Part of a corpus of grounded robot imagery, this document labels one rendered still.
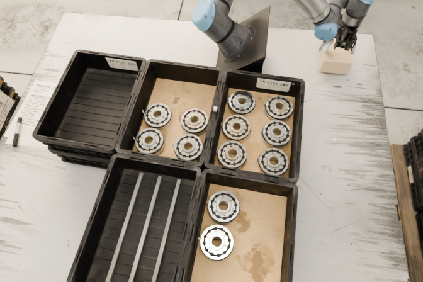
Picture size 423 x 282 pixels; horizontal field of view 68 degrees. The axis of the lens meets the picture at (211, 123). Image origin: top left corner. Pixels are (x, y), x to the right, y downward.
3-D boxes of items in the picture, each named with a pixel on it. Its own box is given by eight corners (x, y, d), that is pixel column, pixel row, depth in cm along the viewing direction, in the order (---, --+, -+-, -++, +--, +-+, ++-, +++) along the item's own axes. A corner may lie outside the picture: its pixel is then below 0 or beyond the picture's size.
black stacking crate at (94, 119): (87, 68, 136) (76, 50, 126) (153, 77, 132) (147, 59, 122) (48, 151, 117) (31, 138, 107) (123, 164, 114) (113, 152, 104)
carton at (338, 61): (317, 45, 149) (321, 33, 143) (344, 46, 148) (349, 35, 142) (318, 72, 142) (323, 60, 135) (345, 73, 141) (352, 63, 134)
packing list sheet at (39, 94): (31, 79, 147) (31, 78, 147) (78, 84, 145) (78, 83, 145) (0, 143, 132) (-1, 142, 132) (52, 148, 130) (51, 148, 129)
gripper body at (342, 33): (332, 50, 130) (342, 29, 120) (331, 35, 134) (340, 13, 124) (351, 52, 130) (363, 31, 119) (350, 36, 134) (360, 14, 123)
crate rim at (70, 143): (78, 52, 127) (75, 48, 125) (148, 62, 124) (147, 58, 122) (33, 140, 109) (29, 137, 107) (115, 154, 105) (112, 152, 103)
